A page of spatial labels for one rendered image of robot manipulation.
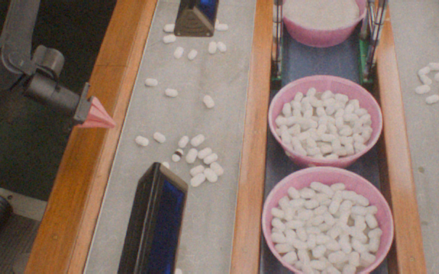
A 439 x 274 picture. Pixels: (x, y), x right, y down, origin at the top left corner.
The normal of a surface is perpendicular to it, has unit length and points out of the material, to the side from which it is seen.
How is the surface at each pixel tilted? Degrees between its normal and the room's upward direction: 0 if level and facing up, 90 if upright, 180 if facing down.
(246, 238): 0
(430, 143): 0
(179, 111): 0
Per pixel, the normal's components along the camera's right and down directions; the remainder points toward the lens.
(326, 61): -0.07, -0.61
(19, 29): 0.66, -0.54
